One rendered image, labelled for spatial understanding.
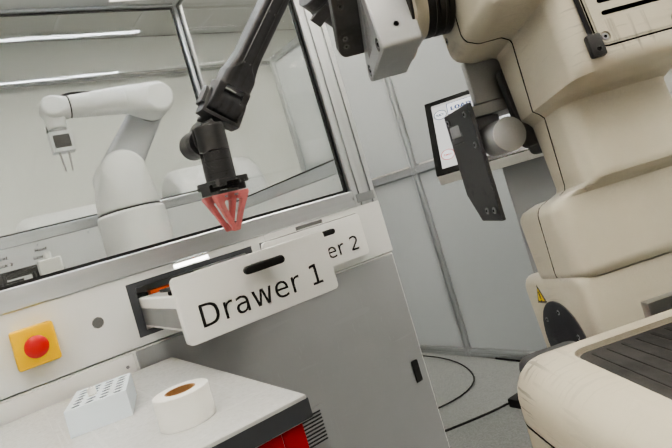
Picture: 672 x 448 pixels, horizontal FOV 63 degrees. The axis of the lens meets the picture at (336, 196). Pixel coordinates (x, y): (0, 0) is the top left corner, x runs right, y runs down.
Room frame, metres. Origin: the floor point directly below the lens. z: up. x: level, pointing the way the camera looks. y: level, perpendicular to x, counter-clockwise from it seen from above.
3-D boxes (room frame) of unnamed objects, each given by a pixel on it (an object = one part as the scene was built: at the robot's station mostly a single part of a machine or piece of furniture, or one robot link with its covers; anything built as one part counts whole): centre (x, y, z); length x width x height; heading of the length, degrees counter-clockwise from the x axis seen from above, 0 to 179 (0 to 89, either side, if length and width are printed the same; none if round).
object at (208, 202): (1.04, 0.20, 1.02); 0.07 x 0.07 x 0.09; 34
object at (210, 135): (1.03, 0.20, 1.15); 0.07 x 0.06 x 0.07; 35
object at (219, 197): (1.03, 0.20, 1.02); 0.07 x 0.07 x 0.09; 34
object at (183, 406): (0.69, 0.26, 0.78); 0.07 x 0.07 x 0.04
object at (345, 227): (1.38, 0.08, 0.87); 0.29 x 0.02 x 0.11; 124
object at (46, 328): (1.01, 0.61, 0.88); 0.07 x 0.05 x 0.07; 124
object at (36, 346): (0.98, 0.59, 0.88); 0.04 x 0.03 x 0.04; 124
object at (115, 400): (0.83, 0.43, 0.78); 0.12 x 0.08 x 0.04; 19
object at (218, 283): (0.94, 0.17, 0.87); 0.29 x 0.02 x 0.11; 124
